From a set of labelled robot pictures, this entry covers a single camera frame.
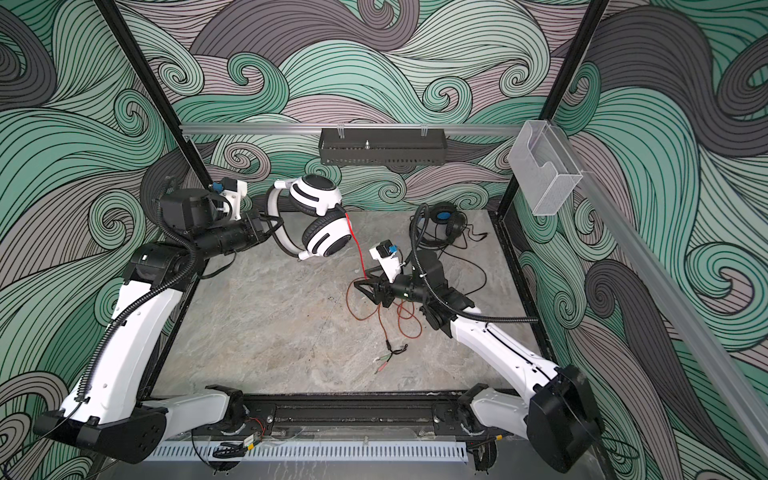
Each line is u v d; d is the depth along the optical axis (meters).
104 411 0.36
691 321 0.49
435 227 1.16
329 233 0.51
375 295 0.66
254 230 0.55
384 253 0.63
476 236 1.14
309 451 0.70
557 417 0.39
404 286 0.64
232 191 0.57
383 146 0.95
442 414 0.73
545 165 0.78
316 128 0.94
